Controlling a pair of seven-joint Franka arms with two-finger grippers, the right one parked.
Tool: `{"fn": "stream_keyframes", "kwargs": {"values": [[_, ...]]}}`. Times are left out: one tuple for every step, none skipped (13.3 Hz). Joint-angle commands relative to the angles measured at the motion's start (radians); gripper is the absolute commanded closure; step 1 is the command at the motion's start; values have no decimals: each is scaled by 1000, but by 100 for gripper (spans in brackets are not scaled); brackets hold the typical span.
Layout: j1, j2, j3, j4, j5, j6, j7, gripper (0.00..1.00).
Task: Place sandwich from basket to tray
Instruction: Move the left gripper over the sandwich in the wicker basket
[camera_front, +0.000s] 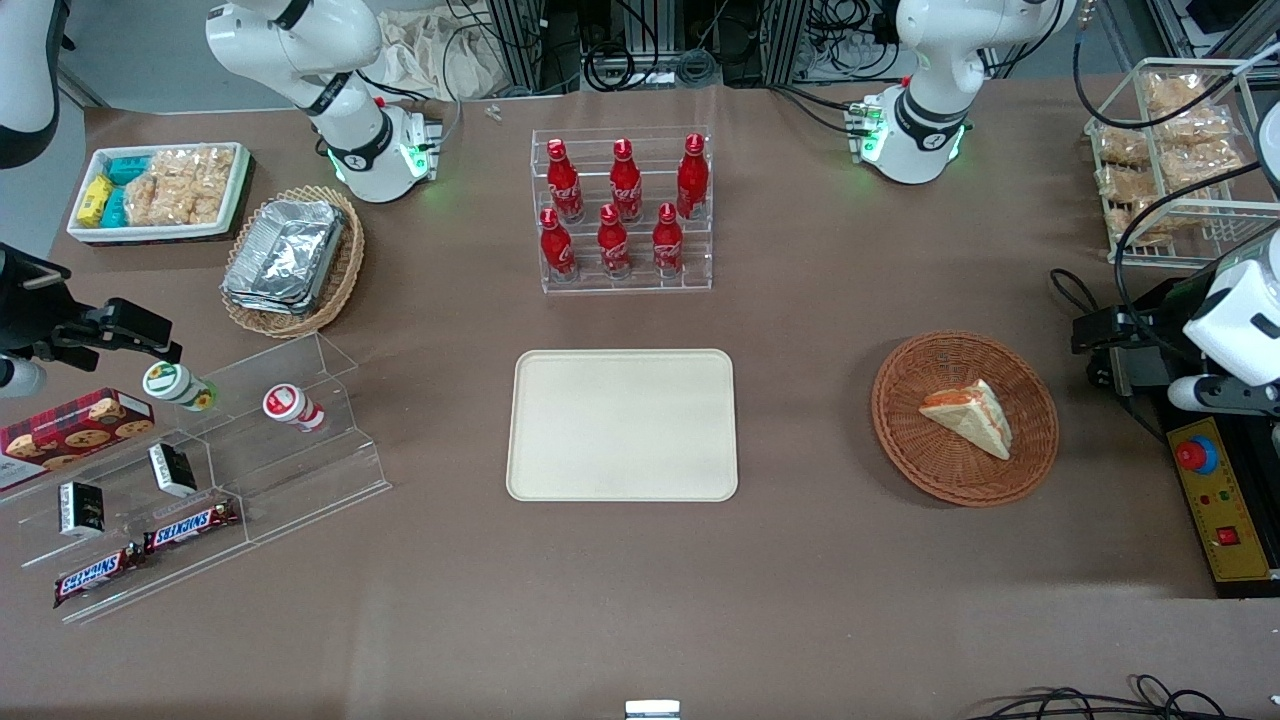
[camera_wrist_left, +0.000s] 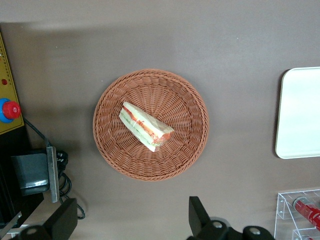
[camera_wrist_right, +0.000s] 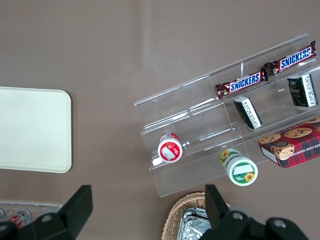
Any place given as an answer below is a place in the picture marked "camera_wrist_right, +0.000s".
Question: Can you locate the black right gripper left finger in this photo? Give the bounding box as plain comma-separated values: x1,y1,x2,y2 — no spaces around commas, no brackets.
0,184,94,240

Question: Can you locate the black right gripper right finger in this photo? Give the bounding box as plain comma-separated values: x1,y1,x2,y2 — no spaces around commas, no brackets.
199,184,311,240

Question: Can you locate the woven wicker basket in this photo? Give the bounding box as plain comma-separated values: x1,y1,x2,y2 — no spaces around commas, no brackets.
161,191,232,240

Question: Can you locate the cream rectangular tray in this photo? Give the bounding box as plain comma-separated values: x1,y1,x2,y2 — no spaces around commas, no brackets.
0,86,73,174

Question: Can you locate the aluminium foil container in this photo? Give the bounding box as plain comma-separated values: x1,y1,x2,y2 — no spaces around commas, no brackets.
180,206,213,240

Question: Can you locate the clear acrylic can holder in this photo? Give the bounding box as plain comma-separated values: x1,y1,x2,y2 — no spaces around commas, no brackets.
0,201,63,227

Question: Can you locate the green sunflower lidded cup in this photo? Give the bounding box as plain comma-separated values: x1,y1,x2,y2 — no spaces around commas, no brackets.
219,148,259,187

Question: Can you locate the red white drink can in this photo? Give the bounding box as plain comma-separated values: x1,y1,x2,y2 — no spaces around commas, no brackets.
9,209,32,228

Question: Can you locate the red strawberry lidded cup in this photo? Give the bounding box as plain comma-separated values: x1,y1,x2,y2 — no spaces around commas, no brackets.
157,132,184,164

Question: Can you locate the small black white box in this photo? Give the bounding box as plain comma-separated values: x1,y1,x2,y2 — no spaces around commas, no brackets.
286,73,320,108
233,96,263,130

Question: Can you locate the clear acrylic tiered shelf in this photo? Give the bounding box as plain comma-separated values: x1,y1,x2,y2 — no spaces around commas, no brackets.
133,33,320,198

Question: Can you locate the red tartan cookie box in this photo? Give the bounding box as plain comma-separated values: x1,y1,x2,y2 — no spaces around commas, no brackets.
258,116,320,170

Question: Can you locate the Snickers chocolate bar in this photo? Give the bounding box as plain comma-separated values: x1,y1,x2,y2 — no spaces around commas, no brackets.
263,39,318,77
215,70,269,99

